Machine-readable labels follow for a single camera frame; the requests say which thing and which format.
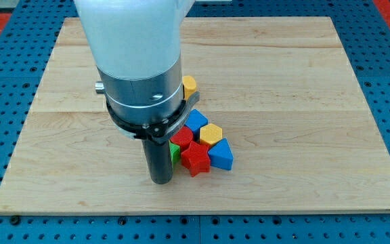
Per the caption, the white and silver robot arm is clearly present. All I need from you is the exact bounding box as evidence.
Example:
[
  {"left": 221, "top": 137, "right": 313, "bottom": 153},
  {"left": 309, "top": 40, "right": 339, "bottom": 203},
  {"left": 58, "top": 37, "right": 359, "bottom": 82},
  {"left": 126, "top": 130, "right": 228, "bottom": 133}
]
[{"left": 74, "top": 0, "right": 199, "bottom": 144}]

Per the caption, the yellow heart block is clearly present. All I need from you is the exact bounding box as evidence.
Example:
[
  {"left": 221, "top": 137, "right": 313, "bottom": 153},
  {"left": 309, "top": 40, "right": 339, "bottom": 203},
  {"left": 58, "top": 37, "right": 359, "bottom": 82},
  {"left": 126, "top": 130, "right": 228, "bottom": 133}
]
[{"left": 182, "top": 75, "right": 198, "bottom": 100}]

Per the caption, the blue cube block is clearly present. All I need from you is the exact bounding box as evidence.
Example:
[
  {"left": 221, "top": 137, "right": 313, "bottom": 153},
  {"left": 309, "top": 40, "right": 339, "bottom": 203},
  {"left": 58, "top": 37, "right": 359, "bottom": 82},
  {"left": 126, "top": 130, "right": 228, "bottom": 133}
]
[{"left": 185, "top": 109, "right": 209, "bottom": 140}]

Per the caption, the yellow hexagon block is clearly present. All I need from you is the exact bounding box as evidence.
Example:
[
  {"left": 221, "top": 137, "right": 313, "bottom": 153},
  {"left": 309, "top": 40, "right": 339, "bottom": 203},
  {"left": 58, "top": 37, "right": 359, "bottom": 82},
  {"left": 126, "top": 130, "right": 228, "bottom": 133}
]
[{"left": 199, "top": 123, "right": 223, "bottom": 148}]

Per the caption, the red cylinder block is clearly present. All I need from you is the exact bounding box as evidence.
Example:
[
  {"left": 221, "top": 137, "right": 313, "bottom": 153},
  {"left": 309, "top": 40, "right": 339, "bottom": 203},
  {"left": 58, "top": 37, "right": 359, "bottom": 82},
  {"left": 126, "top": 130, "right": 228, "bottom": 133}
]
[{"left": 171, "top": 126, "right": 194, "bottom": 152}]

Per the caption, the green block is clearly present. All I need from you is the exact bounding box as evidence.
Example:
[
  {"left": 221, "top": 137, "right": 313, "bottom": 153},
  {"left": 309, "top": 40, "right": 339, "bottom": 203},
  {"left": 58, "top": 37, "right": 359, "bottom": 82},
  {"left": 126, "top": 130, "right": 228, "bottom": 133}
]
[{"left": 169, "top": 141, "right": 181, "bottom": 167}]

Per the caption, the red star block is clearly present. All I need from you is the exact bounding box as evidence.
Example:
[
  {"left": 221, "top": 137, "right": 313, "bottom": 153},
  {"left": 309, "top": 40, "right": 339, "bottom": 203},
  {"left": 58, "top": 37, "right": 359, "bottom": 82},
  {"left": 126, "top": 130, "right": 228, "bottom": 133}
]
[{"left": 181, "top": 142, "right": 211, "bottom": 177}]

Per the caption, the blue triangle block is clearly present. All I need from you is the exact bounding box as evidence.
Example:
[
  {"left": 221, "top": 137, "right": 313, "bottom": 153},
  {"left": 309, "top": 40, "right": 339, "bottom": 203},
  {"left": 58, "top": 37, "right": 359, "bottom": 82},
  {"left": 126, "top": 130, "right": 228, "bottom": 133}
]
[{"left": 208, "top": 138, "right": 234, "bottom": 171}]

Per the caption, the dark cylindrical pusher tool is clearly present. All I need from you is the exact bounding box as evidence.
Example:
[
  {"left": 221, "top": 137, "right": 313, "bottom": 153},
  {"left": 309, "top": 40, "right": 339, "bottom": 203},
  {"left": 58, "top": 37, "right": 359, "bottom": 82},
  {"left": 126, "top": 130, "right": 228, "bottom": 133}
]
[{"left": 142, "top": 140, "right": 173, "bottom": 184}]

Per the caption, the wooden board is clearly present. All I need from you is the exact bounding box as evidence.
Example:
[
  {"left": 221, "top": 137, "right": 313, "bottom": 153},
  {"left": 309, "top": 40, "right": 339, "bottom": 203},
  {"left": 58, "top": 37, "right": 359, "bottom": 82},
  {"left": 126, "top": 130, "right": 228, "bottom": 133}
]
[{"left": 0, "top": 17, "right": 390, "bottom": 216}]

